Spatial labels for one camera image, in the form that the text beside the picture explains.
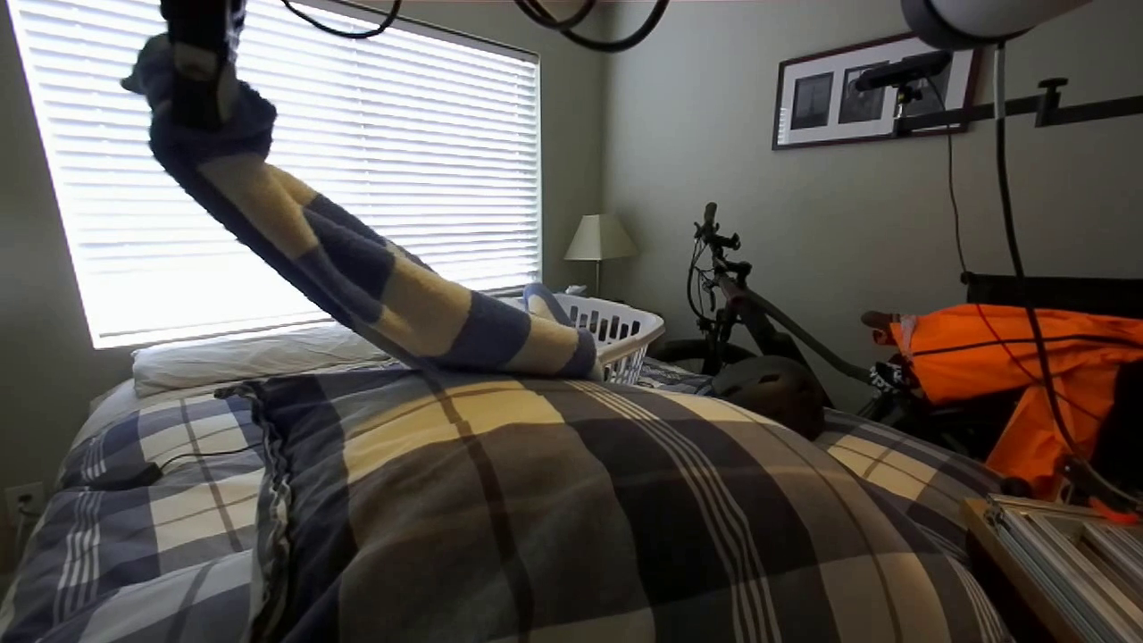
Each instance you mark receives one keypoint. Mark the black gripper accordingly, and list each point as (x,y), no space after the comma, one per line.
(200,33)

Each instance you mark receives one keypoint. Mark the blue white striped towel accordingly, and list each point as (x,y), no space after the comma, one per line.
(334,258)

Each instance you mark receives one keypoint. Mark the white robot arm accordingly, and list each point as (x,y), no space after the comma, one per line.
(936,22)

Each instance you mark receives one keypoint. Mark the white pillow near window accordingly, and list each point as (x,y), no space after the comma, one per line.
(231,360)

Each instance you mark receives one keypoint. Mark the plaid pillow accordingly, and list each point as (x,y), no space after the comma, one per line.
(462,509)

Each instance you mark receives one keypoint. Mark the white window blinds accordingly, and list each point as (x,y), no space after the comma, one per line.
(425,137)

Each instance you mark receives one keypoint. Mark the small table lamp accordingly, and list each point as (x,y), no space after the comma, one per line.
(599,242)

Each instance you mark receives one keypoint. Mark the white laundry basket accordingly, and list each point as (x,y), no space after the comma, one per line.
(623,335)

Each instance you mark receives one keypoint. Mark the plaid bed cover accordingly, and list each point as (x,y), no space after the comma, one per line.
(160,562)

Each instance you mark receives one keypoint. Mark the black bicycle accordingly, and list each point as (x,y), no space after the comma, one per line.
(742,323)

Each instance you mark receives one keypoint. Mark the black helmet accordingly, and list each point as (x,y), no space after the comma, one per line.
(777,386)

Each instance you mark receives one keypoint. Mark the orange jacket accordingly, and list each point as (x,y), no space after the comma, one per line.
(1062,364)

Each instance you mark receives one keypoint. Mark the framed wall picture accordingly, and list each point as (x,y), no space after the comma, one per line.
(816,98)

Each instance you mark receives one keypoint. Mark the black camera on mount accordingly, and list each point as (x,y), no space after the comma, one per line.
(902,74)

